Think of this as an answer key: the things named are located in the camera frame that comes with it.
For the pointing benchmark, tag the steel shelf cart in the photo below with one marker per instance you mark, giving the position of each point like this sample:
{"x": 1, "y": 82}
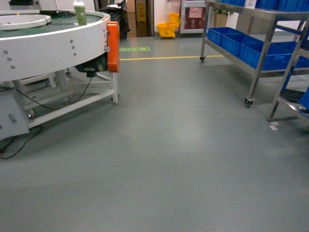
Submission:
{"x": 273, "y": 17}

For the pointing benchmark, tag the orange control box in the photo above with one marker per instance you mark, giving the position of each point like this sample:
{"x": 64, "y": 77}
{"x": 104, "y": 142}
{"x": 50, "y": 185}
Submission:
{"x": 114, "y": 45}

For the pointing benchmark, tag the white round conveyor machine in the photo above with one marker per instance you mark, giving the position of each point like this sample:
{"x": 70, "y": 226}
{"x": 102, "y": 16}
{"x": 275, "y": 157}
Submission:
{"x": 50, "y": 66}

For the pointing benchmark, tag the steel rack frame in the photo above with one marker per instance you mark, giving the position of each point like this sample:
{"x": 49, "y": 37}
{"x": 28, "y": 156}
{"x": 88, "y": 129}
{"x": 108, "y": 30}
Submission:
{"x": 288, "y": 94}

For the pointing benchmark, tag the yellow mop bucket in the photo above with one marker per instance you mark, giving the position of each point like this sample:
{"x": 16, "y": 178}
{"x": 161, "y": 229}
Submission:
{"x": 168, "y": 29}

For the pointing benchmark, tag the green cup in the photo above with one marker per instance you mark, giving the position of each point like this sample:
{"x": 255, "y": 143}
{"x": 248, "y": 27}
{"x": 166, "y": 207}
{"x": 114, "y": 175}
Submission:
{"x": 79, "y": 8}

